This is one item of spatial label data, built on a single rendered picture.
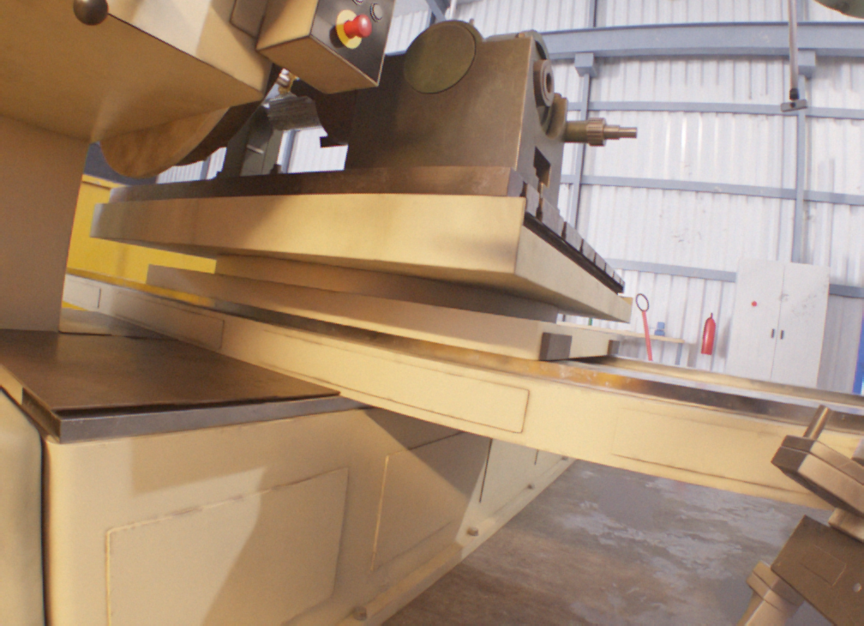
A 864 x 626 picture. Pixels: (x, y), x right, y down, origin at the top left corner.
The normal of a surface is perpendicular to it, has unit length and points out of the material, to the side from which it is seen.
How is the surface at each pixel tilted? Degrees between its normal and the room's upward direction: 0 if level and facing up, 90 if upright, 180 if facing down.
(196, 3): 90
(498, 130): 90
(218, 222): 90
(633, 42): 90
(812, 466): 75
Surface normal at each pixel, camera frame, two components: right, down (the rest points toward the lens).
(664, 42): -0.48, -0.07
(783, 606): -0.25, -0.16
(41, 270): 0.87, 0.13
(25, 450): 0.99, 0.01
